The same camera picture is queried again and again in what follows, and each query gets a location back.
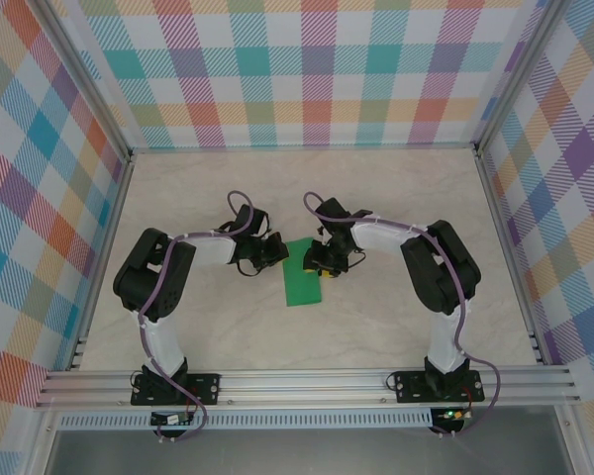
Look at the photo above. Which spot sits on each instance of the green paper sheet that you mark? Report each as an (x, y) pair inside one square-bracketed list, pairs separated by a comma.
[(302, 289)]

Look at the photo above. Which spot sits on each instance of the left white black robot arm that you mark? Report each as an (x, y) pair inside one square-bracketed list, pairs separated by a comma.
[(158, 336)]

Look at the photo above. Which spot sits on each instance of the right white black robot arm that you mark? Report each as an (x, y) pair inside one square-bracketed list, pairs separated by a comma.
[(445, 341)]

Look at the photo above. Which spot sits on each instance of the left small circuit board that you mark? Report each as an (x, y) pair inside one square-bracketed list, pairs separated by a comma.
[(170, 419)]

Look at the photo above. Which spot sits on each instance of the small circuit board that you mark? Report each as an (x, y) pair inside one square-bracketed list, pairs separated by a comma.
[(453, 414), (170, 419)]

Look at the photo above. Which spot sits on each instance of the grey metal panel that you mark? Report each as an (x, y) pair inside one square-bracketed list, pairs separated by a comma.
[(302, 455)]

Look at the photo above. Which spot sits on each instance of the right small circuit board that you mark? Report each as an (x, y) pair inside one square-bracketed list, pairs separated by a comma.
[(453, 414)]

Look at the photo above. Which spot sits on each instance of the long aluminium frame rail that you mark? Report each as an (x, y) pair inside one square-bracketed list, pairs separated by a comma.
[(302, 149)]

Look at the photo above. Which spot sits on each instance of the wide aluminium mounting rail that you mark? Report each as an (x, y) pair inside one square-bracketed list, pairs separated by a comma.
[(302, 386)]

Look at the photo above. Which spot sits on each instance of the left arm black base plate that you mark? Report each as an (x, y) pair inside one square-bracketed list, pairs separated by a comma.
[(208, 388)]

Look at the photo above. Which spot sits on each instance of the aluminium side frame rail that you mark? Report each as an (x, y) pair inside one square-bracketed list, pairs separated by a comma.
[(104, 257), (509, 257)]

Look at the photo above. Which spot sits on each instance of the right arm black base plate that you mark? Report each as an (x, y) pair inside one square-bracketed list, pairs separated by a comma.
[(408, 393)]

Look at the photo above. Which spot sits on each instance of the aluminium frame post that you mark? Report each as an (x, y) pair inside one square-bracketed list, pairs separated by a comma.
[(90, 74), (512, 74)]

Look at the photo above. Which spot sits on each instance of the aluminium frame leg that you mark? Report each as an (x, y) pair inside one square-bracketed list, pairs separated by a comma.
[(39, 462), (574, 455)]

